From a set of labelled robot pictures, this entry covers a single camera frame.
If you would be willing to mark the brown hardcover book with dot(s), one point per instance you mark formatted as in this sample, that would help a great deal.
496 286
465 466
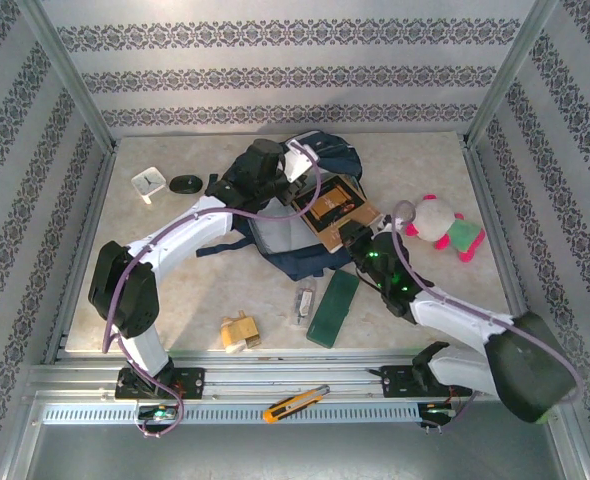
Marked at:
332 205

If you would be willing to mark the navy blue backpack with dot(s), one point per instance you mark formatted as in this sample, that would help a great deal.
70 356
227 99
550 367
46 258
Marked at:
295 260

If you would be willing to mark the black computer mouse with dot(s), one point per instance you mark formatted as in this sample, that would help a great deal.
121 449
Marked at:
185 184

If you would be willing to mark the dark green pencil case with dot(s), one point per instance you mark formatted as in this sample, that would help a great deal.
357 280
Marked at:
332 310

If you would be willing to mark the clear plastic stationery pouch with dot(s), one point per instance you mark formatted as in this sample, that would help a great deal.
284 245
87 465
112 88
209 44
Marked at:
304 300

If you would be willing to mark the tan wooden block toy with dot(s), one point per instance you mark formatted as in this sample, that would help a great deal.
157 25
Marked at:
242 330

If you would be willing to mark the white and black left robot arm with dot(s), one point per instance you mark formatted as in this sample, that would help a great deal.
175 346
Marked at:
185 230

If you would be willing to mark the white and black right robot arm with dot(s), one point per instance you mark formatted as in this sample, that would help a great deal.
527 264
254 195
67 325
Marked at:
455 320

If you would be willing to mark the white pink green plush toy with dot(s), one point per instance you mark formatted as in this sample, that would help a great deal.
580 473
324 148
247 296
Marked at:
432 220

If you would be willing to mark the white square desk clock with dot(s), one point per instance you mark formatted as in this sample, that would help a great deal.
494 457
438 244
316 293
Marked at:
148 181

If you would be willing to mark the right controller board green light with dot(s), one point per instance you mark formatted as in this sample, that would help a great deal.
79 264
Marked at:
437 410

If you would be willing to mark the controller board green light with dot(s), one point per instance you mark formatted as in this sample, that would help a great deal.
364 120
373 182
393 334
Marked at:
157 413
437 410

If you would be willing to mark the orange and black utility knife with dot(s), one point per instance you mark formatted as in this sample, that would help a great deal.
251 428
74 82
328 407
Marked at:
295 402

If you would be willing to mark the left controller board green light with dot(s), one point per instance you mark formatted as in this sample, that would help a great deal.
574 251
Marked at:
157 413

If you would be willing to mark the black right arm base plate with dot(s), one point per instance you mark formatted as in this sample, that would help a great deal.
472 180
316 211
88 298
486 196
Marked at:
395 380

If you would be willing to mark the aluminium table edge rail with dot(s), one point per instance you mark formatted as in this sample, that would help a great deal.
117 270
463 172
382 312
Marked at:
492 210
81 250

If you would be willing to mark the aluminium linear rail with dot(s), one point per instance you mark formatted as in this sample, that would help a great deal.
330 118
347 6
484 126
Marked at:
275 377

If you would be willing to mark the aluminium frame post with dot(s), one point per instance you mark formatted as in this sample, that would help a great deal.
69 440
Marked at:
70 75
508 75

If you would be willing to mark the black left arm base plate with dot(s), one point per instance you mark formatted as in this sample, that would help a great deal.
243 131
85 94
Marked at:
192 382

